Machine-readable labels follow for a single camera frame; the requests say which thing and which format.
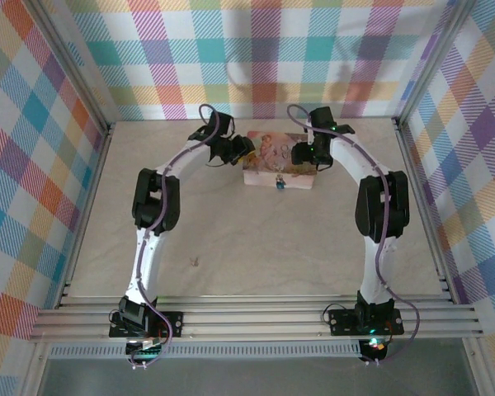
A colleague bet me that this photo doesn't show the pink illustrated box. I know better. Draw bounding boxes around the pink illustrated box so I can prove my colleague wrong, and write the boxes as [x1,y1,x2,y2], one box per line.
[242,130,318,190]

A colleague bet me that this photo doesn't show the plaid backdrop panel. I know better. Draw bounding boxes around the plaid backdrop panel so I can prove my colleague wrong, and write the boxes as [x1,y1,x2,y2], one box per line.
[64,0,453,123]
[0,0,108,396]
[399,0,495,396]

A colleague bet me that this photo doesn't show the aluminium cross beam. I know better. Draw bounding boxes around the aluminium cross beam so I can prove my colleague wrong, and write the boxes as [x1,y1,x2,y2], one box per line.
[27,294,484,344]

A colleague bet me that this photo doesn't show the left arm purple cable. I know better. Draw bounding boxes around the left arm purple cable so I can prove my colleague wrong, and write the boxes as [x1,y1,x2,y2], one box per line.
[125,102,232,370]

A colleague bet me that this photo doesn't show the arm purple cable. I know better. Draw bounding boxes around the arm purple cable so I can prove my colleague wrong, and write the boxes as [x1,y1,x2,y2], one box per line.
[286,104,422,366]
[125,102,232,370]

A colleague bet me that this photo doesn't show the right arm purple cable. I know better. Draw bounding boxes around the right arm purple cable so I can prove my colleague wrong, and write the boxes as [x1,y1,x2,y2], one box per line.
[286,104,422,366]

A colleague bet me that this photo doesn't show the aluminium side rail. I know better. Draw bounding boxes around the aluminium side rail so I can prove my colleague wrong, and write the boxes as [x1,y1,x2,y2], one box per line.
[390,116,458,305]
[54,122,116,309]

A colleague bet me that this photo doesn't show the aluminium corner post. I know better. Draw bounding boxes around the aluminium corner post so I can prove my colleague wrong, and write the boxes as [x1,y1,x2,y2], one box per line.
[31,0,116,134]
[394,0,478,125]

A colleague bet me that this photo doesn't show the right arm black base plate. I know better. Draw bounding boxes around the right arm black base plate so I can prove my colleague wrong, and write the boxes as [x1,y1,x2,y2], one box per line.
[328,307,405,337]

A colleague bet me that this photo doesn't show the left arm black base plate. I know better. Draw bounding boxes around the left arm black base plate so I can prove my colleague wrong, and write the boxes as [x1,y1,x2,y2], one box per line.
[108,310,185,338]

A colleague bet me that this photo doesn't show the slotted grey cable duct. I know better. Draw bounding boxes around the slotted grey cable duct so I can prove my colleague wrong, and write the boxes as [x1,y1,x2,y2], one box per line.
[48,344,362,361]

